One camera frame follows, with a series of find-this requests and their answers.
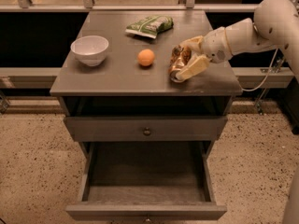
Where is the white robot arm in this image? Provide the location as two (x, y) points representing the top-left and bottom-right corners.
(180, 0), (298, 224)

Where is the orange fruit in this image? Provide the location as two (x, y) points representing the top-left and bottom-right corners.
(137, 49), (155, 66)

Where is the closed grey top drawer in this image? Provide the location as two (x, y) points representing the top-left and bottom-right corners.
(64, 117), (227, 142)

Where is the green chip bag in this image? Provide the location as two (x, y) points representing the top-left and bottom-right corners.
(125, 15), (174, 39)

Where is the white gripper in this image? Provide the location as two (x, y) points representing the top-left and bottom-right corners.
(175, 27), (233, 80)

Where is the grey wooden drawer cabinet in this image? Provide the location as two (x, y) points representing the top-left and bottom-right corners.
(50, 9), (243, 222)

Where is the open grey middle drawer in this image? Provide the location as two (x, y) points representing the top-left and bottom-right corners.
(66, 142), (227, 223)

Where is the white cable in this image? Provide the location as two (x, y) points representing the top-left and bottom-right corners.
(241, 47), (279, 93)

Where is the white ceramic bowl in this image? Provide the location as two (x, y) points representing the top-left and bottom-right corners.
(70, 35), (109, 66)

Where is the round brass drawer knob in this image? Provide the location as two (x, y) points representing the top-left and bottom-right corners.
(143, 128), (151, 136)

